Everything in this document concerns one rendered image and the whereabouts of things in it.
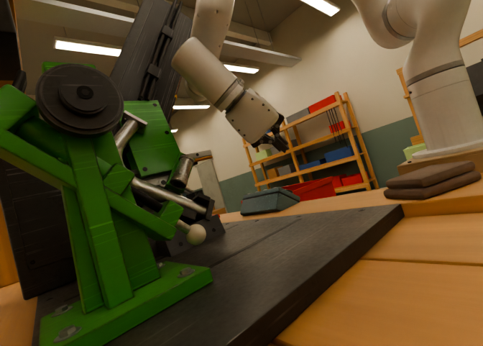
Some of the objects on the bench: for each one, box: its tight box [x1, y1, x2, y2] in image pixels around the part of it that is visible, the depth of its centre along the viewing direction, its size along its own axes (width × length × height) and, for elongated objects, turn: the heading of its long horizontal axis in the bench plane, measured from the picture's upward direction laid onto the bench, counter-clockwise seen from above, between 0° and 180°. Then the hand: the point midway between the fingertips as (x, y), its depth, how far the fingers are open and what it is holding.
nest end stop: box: [197, 199, 215, 222], centre depth 58 cm, size 4×7×6 cm, turn 142°
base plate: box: [32, 204, 405, 346], centre depth 65 cm, size 42×110×2 cm, turn 142°
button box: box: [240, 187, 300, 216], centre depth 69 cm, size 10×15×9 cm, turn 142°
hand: (280, 144), depth 63 cm, fingers closed
